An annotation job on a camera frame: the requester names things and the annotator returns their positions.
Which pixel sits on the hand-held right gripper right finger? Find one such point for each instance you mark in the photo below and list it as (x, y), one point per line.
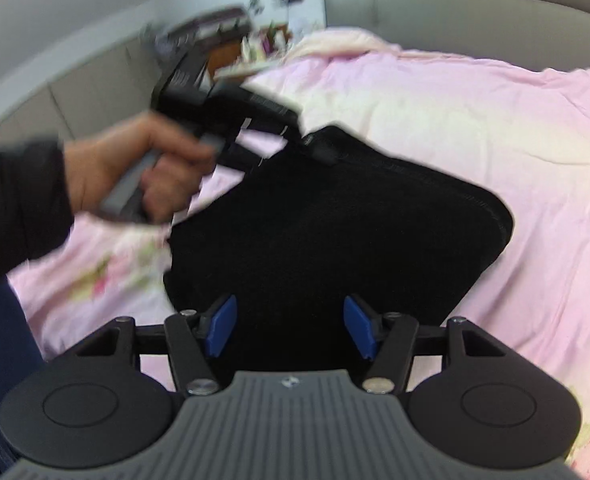
(359, 327)

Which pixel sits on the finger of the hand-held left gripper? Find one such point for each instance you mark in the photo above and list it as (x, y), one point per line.
(242, 159)
(321, 149)

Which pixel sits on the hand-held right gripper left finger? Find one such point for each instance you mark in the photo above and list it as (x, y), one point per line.
(221, 326)

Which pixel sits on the black pants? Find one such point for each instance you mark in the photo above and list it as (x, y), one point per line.
(325, 240)

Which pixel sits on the person's left hand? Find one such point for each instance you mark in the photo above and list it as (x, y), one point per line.
(110, 155)

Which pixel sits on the pink floral bed sheet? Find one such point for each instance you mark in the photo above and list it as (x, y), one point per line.
(450, 125)

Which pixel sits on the grey upholstered headboard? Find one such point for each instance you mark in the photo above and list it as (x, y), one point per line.
(465, 20)

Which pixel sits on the person's blue jeans leg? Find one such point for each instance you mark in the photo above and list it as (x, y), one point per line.
(2, 370)

